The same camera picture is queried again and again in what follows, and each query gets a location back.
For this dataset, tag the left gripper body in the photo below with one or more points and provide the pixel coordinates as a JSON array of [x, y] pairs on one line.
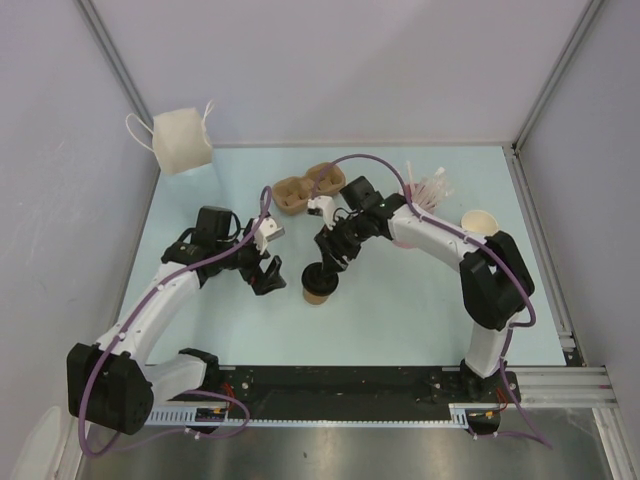
[[246, 260]]

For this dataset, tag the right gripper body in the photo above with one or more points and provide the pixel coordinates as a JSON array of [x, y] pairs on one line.
[[347, 235]]

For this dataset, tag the single black cup lid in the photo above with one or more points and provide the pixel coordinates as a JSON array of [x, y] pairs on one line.
[[311, 279]]

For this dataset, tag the light blue paper bag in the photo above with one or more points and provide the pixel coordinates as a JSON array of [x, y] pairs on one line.
[[183, 149]]

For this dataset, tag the single brown paper cup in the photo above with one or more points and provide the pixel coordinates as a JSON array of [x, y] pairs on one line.
[[314, 298]]

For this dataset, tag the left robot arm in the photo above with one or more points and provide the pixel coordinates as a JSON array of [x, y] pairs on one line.
[[110, 382]]

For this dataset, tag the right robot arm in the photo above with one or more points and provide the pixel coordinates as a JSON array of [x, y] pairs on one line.
[[495, 281]]

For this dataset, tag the stacked brown pulp carriers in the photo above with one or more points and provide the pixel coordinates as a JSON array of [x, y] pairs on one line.
[[291, 194]]

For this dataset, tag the stack of paper cups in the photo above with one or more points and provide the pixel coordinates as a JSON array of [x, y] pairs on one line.
[[480, 222]]

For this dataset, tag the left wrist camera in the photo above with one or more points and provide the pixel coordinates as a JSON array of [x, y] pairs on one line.
[[269, 229]]

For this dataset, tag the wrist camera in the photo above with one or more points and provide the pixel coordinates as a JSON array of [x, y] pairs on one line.
[[324, 207], [269, 229]]

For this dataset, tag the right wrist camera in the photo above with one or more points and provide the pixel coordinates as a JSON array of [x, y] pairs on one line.
[[324, 207]]

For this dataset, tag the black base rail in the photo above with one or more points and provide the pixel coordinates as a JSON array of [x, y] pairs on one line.
[[359, 394]]

